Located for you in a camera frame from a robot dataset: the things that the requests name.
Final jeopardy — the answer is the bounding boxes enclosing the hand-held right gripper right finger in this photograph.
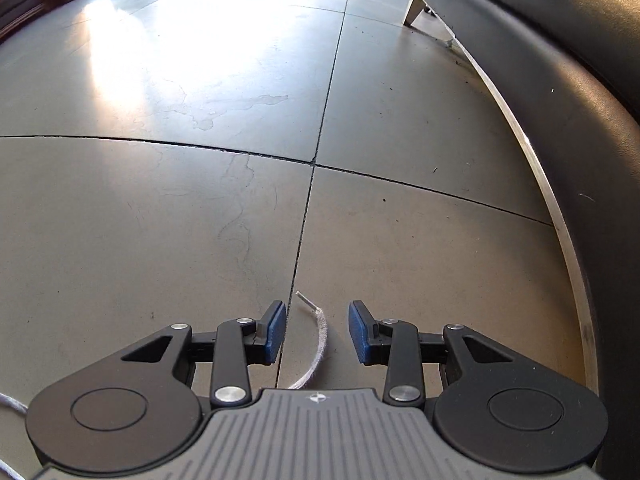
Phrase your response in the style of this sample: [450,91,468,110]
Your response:
[348,300,521,407]

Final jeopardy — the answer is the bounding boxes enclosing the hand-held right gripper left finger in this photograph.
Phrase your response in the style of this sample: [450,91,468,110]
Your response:
[117,301,287,408]

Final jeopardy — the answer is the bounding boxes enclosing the white shoelace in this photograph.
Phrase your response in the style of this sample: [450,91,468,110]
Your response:
[0,290,329,417]

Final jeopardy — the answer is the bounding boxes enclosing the black leather sofa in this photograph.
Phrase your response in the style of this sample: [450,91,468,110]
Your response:
[402,0,640,480]

